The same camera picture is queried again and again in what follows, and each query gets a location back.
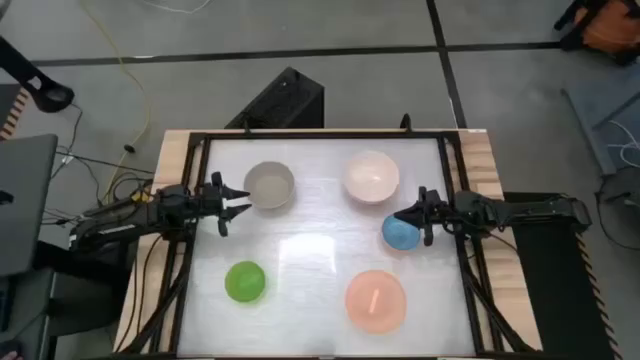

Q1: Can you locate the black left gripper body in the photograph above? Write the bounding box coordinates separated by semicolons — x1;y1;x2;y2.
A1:
196;171;230;238

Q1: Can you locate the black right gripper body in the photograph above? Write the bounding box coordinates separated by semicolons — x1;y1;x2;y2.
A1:
417;186;452;248

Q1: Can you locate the grey bowl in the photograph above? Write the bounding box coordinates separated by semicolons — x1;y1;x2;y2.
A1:
243;160;296;210

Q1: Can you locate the orange bowl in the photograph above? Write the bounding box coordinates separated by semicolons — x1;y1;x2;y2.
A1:
344;269;408;336

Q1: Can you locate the blue bowl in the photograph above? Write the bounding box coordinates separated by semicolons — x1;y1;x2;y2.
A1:
381;213;423;252

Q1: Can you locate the pink bowl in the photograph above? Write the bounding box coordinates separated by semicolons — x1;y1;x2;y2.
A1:
342;149;401;205

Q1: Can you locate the green bowl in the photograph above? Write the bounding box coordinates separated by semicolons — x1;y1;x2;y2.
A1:
223;259;267;304

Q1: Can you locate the black computer tower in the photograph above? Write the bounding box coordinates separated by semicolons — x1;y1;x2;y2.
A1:
224;65;326;131

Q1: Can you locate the grey laptop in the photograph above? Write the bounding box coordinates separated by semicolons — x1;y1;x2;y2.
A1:
0;133;59;279

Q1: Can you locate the blue-grey floor mat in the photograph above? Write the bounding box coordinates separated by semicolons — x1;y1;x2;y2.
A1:
560;63;640;176

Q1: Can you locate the orange and black bag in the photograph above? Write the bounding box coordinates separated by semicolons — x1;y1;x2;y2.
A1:
553;0;640;67

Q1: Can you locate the black metal table frame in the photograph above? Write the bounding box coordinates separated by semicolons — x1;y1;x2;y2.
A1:
115;129;539;359

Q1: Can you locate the black cable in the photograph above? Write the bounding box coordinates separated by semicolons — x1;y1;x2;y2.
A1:
41;102;156;226

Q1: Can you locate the yellow cable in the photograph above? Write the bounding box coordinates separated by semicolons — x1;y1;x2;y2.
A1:
78;0;153;204

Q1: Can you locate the white cable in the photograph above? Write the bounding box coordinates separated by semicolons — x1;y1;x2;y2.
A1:
138;0;213;16

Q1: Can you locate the black camera stand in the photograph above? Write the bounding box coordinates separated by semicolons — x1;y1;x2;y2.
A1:
0;33;76;114

